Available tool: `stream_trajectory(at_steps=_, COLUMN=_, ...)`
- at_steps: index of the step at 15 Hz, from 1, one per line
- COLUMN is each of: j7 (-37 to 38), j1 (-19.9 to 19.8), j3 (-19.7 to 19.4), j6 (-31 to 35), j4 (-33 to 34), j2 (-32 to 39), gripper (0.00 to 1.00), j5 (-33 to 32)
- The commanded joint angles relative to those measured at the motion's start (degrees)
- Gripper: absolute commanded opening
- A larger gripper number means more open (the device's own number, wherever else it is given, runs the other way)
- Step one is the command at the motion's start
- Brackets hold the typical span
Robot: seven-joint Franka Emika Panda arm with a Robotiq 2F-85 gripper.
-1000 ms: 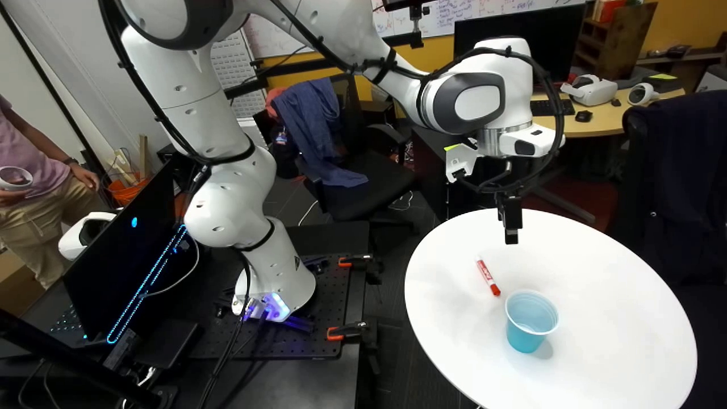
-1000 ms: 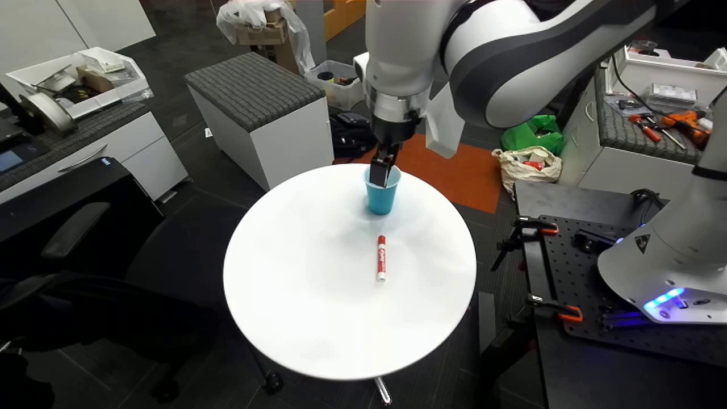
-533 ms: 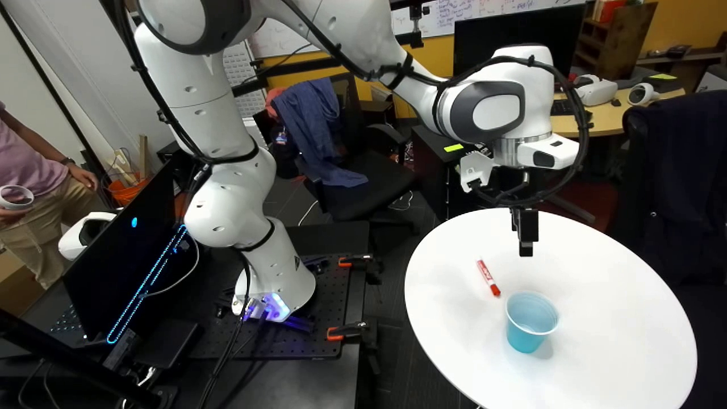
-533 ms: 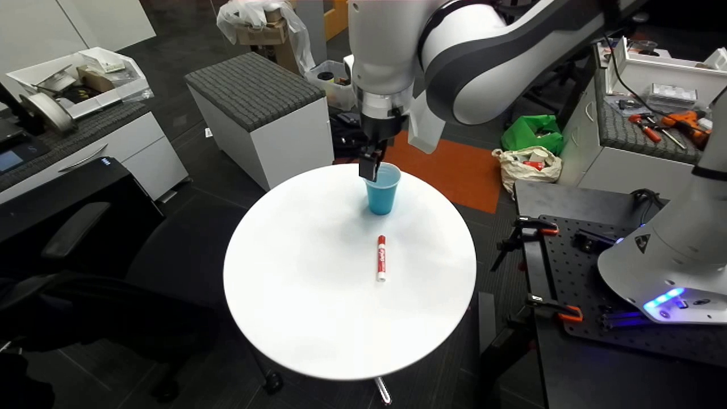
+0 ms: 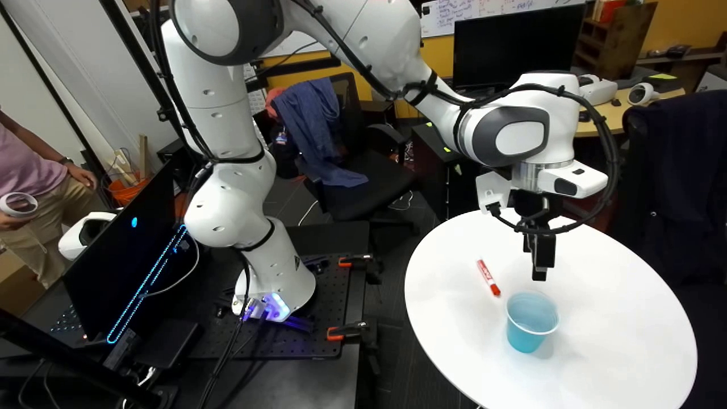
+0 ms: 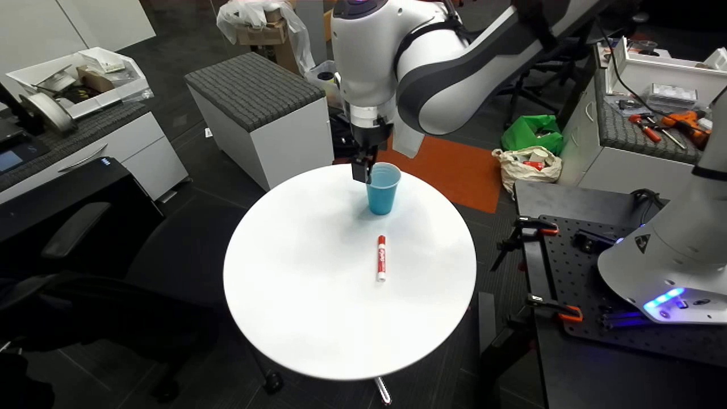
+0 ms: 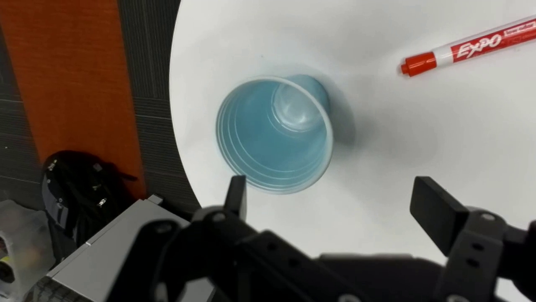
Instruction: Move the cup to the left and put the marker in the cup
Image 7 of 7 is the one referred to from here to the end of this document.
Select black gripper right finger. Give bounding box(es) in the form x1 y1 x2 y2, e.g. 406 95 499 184
409 174 471 258

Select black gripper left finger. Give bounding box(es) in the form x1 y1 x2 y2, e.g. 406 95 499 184
223 174 248 220

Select red Expo marker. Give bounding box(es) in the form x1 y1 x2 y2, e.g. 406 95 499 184
399 15 536 79

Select black chair caster base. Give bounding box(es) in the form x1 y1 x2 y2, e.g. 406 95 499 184
41 149 139 250

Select blue plastic cup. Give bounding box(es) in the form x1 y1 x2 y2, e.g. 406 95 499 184
215 74 335 194

